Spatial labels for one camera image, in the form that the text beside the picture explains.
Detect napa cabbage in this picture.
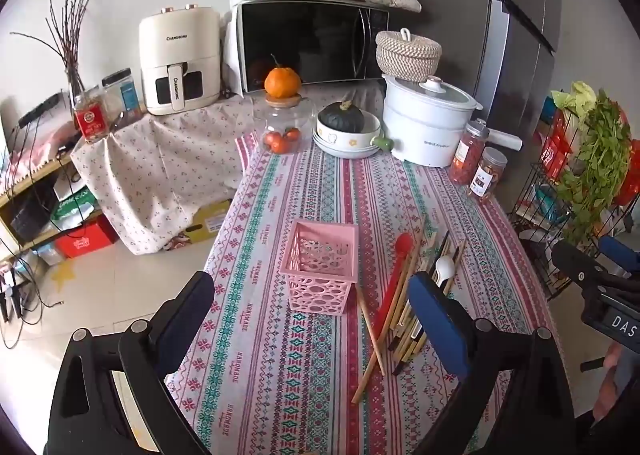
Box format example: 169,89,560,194
550,81,598,118

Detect red gift box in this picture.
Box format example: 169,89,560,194
54,222,118,260

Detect cream air fryer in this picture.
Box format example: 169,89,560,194
139,4,222,116

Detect dark cloth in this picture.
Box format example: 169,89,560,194
575,412,640,455

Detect person's right hand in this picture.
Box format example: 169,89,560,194
592,341,640,418

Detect pile of chopsticks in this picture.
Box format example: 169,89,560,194
350,220,468,406

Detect black wire rack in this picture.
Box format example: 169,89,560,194
510,100,640,301

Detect clear jar with blue label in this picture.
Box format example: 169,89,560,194
101,68,142,122

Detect clear glass jar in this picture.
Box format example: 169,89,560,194
252,94,317,156

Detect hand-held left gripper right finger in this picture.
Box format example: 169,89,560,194
407,271,578,455

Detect black and white microwave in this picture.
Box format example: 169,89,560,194
222,0,392,96

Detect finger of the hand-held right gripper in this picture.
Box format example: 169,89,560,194
550,240,640,292
597,235,640,278

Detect bunch of dry twigs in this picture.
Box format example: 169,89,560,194
10,0,101,103

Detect green and white bag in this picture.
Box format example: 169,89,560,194
50,185,98,231

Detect white plastic spoon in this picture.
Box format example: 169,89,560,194
430,255,457,287

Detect white bowl with squash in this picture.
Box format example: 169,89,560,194
312,111,396,159

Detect black cables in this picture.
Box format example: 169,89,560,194
0,255,66,351

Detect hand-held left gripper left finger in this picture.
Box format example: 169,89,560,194
42,271,216,455

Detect jar of dried snacks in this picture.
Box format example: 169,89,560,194
467,147,508,203

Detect wooden shelf unit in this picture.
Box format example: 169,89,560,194
0,95,101,263

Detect yellow cardboard box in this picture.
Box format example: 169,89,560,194
165,200,233,251

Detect red long-handled spoon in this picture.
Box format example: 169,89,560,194
372,233,414,351

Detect grey refrigerator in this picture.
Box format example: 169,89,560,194
375,0,566,146

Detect dark green squash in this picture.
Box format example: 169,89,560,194
318,101,364,134

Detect jar of red dried chili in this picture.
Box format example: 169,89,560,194
449,119,490,184

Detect woven lidded basket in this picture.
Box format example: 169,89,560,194
375,28,443,83

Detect large orange with stem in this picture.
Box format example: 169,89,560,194
264,54,302,100

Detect pink perforated plastic basket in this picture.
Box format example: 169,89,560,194
279,220,361,317

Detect striped patterned tablecloth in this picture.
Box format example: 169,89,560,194
165,132,563,455

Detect floral beige cloth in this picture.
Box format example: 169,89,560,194
70,85,386,256

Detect white electric cooking pot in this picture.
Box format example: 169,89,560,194
382,74,523,168

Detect wooden jar lid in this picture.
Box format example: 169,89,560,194
265,92,304,108

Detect glass jar with red label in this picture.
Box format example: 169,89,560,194
72,87,111,143

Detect bunch of leafy greens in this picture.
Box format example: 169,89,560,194
555,90,633,246

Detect red snack packet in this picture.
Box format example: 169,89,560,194
540,110,576,180

